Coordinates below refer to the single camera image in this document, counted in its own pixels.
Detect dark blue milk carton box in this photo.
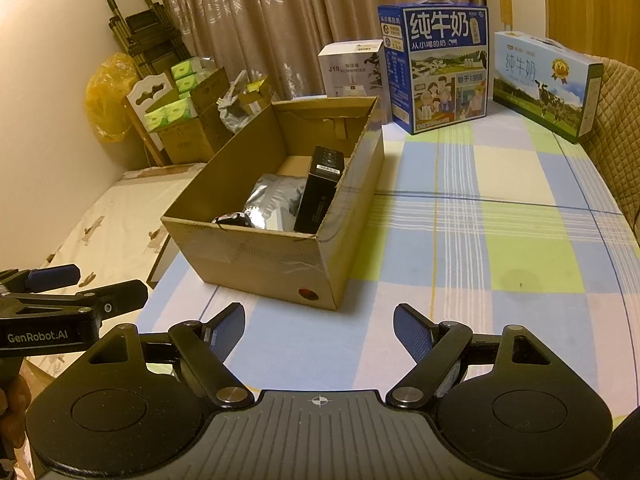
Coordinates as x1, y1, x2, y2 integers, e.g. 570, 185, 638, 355
377, 0, 490, 136

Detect small cardboard box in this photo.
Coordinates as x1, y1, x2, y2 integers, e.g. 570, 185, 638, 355
237, 75, 275, 116

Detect cardboard storage box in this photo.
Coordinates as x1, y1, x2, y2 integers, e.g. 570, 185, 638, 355
150, 66, 234, 165

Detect white wooden board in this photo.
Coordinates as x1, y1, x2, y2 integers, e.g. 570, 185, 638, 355
122, 72, 179, 167

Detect black folding step ladder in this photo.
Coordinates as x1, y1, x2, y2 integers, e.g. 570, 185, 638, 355
106, 0, 177, 79

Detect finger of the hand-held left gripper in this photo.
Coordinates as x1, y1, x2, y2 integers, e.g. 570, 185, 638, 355
75, 279, 150, 320
0, 263, 82, 294

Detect silver foil bag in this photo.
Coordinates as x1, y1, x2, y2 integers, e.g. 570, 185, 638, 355
242, 173, 306, 231

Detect light blue milk carton box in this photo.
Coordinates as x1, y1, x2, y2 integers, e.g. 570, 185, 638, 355
492, 29, 605, 145

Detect black toy car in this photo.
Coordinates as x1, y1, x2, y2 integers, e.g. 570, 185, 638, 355
210, 212, 254, 229

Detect black product box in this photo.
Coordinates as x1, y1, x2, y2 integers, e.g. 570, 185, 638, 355
292, 145, 347, 235

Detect yellow plastic bag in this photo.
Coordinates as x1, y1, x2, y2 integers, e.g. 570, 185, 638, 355
84, 52, 139, 144

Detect stack of green tissue packs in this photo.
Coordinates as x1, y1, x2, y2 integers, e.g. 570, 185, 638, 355
144, 59, 202, 134

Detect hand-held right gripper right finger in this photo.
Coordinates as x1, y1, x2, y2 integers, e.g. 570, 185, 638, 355
385, 302, 568, 409

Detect person's left hand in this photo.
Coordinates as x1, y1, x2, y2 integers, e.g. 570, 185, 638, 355
0, 374, 32, 444

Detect wooden door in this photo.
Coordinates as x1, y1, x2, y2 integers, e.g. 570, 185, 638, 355
542, 0, 640, 62

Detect beige patterned curtain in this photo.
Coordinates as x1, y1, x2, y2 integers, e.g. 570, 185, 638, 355
150, 0, 489, 107

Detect grey plastic bag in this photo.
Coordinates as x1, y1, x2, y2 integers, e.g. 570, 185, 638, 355
217, 71, 264, 135

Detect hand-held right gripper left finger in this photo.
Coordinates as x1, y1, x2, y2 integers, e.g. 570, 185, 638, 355
75, 302, 256, 409

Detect white humidifier box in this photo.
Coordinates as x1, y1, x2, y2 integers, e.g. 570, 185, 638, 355
318, 39, 394, 124

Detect cream printed bedsheet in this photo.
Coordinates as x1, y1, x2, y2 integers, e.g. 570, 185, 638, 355
0, 164, 202, 397

